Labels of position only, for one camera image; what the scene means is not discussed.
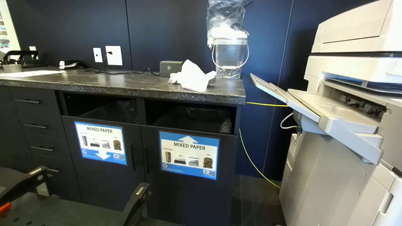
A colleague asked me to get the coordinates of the clear plastic bucket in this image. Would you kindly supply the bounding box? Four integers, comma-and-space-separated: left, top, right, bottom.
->
210, 36, 252, 80

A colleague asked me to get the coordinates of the small white wall plate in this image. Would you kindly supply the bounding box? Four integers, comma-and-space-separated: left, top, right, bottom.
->
92, 46, 105, 64

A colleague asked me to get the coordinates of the orange clamp handle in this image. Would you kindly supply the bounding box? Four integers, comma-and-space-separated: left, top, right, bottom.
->
0, 202, 13, 217

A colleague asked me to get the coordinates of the mixed paper sign down arrow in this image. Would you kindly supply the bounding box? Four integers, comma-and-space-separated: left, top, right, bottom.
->
73, 121, 129, 167

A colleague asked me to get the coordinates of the white office printer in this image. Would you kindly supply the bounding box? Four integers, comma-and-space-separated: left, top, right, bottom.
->
250, 0, 402, 226

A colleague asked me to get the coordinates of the black power cable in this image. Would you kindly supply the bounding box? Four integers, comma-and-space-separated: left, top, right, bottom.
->
81, 62, 162, 79

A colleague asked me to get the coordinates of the small grey box device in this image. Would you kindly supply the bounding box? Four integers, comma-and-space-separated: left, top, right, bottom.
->
159, 59, 185, 79

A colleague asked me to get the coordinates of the wall poster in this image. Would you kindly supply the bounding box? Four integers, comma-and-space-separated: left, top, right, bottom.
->
0, 0, 22, 54

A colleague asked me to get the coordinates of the mixed paper sign up arrow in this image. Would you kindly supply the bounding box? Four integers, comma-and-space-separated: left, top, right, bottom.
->
159, 131, 222, 182

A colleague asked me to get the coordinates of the black clamp bar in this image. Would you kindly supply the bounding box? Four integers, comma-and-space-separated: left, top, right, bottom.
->
0, 165, 57, 207
121, 181, 152, 226

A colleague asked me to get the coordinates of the black desktop device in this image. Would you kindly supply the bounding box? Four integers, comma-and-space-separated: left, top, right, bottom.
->
0, 49, 41, 70

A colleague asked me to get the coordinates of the large white paper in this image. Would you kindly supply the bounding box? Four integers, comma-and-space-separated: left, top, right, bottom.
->
168, 58, 219, 94

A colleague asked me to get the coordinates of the black cabinet door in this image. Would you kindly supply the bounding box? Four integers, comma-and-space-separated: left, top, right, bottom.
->
62, 116, 146, 211
140, 124, 240, 226

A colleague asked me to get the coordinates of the white desktop device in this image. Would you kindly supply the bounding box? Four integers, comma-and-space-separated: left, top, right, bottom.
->
58, 60, 80, 70

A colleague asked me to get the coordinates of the white printer cable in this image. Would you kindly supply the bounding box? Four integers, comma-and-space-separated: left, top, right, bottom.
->
279, 111, 299, 132

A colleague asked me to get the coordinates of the yellow cable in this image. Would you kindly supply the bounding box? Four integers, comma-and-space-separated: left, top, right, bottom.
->
237, 99, 292, 191

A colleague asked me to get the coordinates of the crumpled clear plastic bag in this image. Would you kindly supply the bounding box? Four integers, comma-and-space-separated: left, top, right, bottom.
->
205, 0, 253, 48

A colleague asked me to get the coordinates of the large white outlet plate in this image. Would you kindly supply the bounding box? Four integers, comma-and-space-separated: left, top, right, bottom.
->
105, 44, 125, 68

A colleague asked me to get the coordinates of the black cabinet drawer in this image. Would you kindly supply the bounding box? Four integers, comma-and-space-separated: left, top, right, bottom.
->
14, 112, 66, 138
21, 134, 70, 159
8, 87, 61, 116
27, 156, 82, 202

